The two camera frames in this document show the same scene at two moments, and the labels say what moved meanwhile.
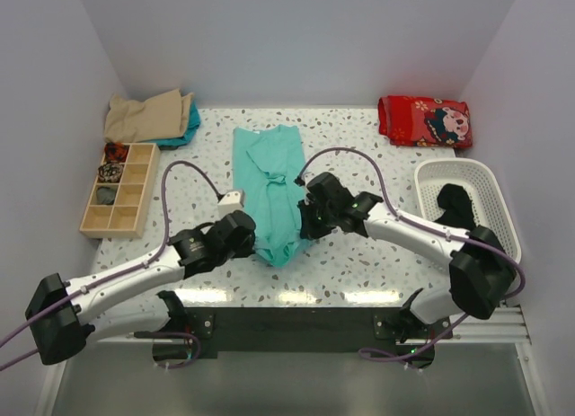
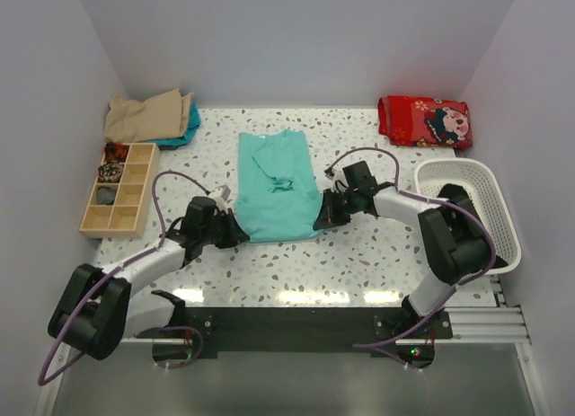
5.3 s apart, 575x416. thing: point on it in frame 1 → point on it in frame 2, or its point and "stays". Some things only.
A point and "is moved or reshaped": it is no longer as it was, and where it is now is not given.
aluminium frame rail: [505, 325] stays
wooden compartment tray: [128, 216] stays
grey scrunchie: [106, 195] stays
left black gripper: [246, 250] → [234, 234]
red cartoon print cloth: [425, 121] stays
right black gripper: [309, 230] → [328, 216]
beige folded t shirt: [159, 117] stays
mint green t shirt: [268, 161] is moved or reshaped
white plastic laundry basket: [489, 205] stays
